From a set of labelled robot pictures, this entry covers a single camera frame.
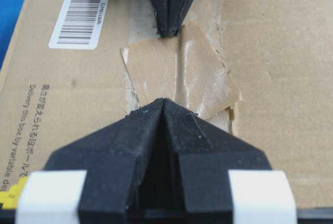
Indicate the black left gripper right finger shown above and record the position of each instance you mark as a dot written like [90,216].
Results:
[214,177]

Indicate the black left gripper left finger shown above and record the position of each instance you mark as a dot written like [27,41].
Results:
[93,179]

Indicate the beige tape strip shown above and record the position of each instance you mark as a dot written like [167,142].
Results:
[185,69]

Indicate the brown cardboard box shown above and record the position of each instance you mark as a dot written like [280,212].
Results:
[278,53]

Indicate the blue table cloth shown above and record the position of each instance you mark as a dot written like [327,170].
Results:
[10,10]

